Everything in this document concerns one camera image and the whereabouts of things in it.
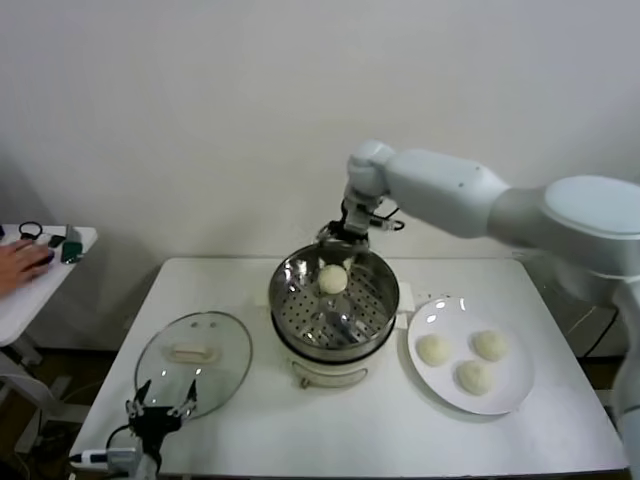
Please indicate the white side table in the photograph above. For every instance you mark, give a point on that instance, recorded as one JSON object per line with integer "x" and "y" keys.
{"x": 30, "y": 305}

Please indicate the bare person hand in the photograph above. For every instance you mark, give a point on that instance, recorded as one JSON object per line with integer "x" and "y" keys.
{"x": 20, "y": 265}

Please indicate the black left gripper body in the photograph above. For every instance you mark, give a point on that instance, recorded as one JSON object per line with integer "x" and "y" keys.
{"x": 155, "y": 422}

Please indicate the white round plate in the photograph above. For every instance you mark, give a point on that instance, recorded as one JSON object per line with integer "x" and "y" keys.
{"x": 475, "y": 400}

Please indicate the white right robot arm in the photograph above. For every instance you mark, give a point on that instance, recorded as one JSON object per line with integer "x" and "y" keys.
{"x": 450, "y": 197}

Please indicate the white steamed baozi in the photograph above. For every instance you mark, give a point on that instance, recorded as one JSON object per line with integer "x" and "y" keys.
{"x": 474, "y": 377}
{"x": 332, "y": 279}
{"x": 434, "y": 348}
{"x": 490, "y": 345}

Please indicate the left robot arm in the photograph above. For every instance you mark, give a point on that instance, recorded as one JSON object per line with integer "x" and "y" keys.
{"x": 147, "y": 465}

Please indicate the stainless steel steamer basket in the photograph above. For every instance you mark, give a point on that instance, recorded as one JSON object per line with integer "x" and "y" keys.
{"x": 370, "y": 310}

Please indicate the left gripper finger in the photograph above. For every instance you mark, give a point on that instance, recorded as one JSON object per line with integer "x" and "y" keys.
{"x": 187, "y": 405}
{"x": 136, "y": 405}

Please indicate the small black device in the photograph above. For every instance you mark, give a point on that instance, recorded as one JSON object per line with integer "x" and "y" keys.
{"x": 55, "y": 241}

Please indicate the blue computer mouse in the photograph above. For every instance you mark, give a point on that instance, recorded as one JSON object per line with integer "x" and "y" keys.
{"x": 46, "y": 259}

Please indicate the green grey handheld device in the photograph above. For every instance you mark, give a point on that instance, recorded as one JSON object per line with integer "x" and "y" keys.
{"x": 71, "y": 247}

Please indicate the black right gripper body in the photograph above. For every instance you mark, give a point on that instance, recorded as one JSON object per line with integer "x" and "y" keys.
{"x": 352, "y": 227}

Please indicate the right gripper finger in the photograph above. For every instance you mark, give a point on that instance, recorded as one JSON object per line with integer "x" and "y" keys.
{"x": 326, "y": 235}
{"x": 361, "y": 246}

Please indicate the cream electric cooker base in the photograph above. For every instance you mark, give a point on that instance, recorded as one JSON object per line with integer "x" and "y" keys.
{"x": 330, "y": 372}

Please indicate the white table foot frame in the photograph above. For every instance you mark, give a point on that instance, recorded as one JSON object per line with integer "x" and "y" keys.
{"x": 45, "y": 405}

